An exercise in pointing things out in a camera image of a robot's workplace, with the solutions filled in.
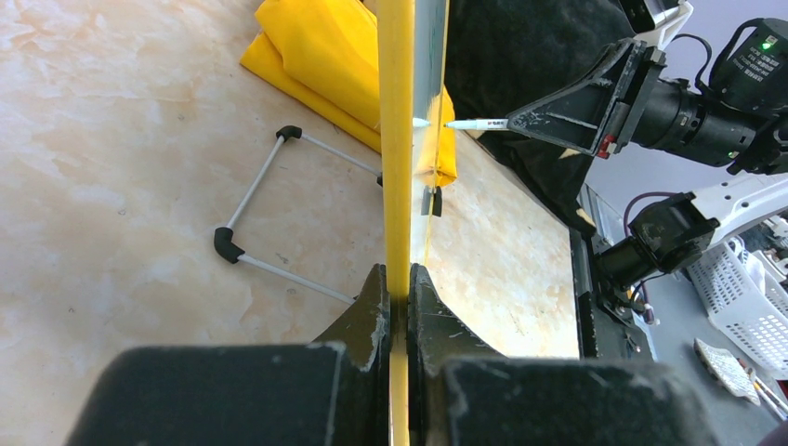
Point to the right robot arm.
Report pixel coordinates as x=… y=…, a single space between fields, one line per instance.
x=737 y=120

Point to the yellow folded cloth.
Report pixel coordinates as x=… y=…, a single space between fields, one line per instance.
x=325 y=55

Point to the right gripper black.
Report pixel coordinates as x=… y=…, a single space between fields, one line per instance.
x=600 y=111

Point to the yellow-framed whiteboard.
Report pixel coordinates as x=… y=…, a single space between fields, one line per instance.
x=411 y=56

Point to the wire whiteboard stand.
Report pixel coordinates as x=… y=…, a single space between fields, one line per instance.
x=291 y=207

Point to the black floral blanket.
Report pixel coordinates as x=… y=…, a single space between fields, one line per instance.
x=502 y=55

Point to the white plastic basket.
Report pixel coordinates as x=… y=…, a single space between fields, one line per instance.
x=751 y=313

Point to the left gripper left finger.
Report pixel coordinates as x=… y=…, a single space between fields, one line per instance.
x=330 y=391

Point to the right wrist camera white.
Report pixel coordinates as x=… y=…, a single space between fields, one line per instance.
x=657 y=22

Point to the green whiteboard marker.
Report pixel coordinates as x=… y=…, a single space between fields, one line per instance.
x=481 y=125

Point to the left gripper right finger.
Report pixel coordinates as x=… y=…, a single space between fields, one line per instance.
x=463 y=392

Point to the black whiteboard foot right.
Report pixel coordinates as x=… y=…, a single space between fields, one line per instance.
x=431 y=204

